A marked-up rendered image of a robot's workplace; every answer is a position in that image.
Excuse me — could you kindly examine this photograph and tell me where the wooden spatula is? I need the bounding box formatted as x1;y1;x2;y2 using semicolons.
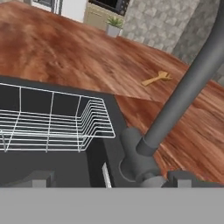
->
141;70;173;88

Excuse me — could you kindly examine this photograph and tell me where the dark grey sink basin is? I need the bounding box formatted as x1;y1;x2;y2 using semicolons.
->
0;75;141;188

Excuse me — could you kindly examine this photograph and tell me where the potted green plant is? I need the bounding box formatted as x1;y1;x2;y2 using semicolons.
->
105;15;124;38

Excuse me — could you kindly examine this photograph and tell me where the dark grey sink faucet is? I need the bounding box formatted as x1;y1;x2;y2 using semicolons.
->
118;0;224;188

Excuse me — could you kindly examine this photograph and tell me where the black oven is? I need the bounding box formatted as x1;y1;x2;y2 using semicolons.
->
87;0;131;17

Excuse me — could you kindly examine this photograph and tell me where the beige cabinet run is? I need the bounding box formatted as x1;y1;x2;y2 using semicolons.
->
82;2;127;32

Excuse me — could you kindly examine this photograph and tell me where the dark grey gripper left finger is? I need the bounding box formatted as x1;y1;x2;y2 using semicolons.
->
4;170;57;188

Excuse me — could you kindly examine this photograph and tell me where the white refrigerator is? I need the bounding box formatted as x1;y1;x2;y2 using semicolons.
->
24;0;89;24

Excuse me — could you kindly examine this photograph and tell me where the white wire rack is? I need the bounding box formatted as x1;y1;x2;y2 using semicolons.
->
0;82;116;153

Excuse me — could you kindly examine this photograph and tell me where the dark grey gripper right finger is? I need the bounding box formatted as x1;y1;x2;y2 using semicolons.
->
167;170;224;188

